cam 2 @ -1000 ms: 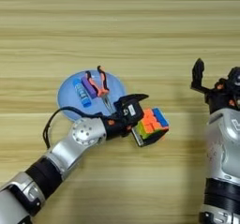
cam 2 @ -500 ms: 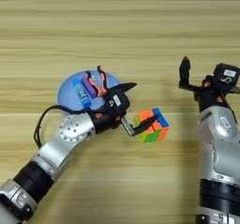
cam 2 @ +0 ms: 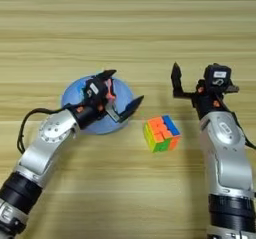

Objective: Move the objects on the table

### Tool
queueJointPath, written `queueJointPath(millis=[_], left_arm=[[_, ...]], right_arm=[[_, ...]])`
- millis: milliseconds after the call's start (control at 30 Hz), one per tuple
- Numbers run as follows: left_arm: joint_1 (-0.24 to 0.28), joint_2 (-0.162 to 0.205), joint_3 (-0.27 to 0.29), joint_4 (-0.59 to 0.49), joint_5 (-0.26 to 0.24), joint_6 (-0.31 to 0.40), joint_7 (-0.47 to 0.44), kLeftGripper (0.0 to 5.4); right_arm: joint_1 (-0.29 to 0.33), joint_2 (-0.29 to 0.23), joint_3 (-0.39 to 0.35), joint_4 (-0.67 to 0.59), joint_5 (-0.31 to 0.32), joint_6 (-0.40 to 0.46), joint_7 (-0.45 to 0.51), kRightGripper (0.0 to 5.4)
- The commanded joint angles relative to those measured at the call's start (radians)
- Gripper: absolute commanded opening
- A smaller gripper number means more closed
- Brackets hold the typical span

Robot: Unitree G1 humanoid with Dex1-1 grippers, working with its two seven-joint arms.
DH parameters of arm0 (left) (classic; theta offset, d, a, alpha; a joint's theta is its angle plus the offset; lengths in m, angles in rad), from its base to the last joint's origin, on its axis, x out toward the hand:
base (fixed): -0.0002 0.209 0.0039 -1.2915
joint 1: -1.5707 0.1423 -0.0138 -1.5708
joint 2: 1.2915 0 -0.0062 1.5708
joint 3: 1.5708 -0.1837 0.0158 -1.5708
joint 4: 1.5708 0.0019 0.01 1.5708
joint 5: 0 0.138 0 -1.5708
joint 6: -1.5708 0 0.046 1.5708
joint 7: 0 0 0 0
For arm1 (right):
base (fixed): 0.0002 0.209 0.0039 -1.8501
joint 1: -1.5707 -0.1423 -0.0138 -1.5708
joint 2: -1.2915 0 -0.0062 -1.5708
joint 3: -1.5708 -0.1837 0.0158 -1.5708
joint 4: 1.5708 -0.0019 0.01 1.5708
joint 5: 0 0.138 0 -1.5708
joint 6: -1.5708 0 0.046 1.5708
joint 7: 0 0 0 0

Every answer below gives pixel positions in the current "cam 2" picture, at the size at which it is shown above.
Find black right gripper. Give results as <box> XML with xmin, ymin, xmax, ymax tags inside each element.
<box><xmin>170</xmin><ymin>61</ymin><xmax>241</xmax><ymax>121</ymax></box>

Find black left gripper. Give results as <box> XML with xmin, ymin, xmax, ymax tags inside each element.
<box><xmin>70</xmin><ymin>69</ymin><xmax>145</xmax><ymax>131</ymax></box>

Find orange black needle-nose pliers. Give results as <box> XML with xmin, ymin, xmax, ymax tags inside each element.
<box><xmin>105</xmin><ymin>78</ymin><xmax>117</xmax><ymax>103</ymax></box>

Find multicoloured puzzle cube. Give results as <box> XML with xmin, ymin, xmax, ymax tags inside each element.
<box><xmin>142</xmin><ymin>114</ymin><xmax>183</xmax><ymax>154</ymax></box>

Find round blue plate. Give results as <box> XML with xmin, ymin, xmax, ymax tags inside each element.
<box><xmin>61</xmin><ymin>74</ymin><xmax>135</xmax><ymax>136</ymax></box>

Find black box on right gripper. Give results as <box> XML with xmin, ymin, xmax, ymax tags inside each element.
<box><xmin>203</xmin><ymin>63</ymin><xmax>233</xmax><ymax>94</ymax></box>

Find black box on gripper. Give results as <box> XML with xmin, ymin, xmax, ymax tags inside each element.
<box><xmin>203</xmin><ymin>63</ymin><xmax>233</xmax><ymax>94</ymax></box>
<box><xmin>82</xmin><ymin>77</ymin><xmax>110</xmax><ymax>106</ymax></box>

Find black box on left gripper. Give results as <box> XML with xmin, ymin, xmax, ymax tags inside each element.
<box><xmin>82</xmin><ymin>77</ymin><xmax>110</xmax><ymax>106</ymax></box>

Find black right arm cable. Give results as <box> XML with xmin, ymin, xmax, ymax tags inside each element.
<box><xmin>232</xmin><ymin>112</ymin><xmax>256</xmax><ymax>151</ymax></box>

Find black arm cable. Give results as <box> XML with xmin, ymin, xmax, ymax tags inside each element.
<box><xmin>232</xmin><ymin>112</ymin><xmax>256</xmax><ymax>151</ymax></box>
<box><xmin>16</xmin><ymin>106</ymin><xmax>69</xmax><ymax>155</ymax></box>

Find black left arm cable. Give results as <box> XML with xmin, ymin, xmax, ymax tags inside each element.
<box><xmin>16</xmin><ymin>106</ymin><xmax>69</xmax><ymax>155</ymax></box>

